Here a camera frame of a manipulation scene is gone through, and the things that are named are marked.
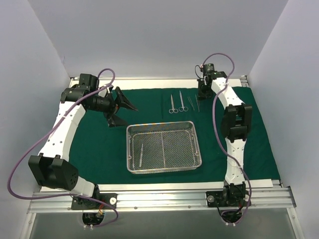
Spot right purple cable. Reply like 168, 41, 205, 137
203, 52, 252, 222

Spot wire mesh instrument tray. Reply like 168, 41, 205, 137
126, 121, 202, 174

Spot purple cable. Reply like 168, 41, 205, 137
6, 67, 119, 228
203, 52, 252, 222

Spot long steel tweezers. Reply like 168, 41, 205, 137
139, 143, 144, 168

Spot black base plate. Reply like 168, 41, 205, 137
71, 193, 118, 210
205, 191, 251, 208

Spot steel forceps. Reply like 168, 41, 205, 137
178, 91, 188, 112

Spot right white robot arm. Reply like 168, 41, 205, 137
197, 63, 252, 206

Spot short steel tweezers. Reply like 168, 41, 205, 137
187, 96, 195, 111

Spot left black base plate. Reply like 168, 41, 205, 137
71, 193, 118, 210

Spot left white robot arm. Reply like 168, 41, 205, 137
28, 73, 137, 209

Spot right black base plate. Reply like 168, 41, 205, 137
205, 191, 251, 208

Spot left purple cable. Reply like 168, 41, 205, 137
6, 67, 119, 228

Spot steel surgical scissors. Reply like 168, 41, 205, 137
169, 95, 178, 114

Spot aluminium front rail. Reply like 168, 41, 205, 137
27, 187, 296, 213

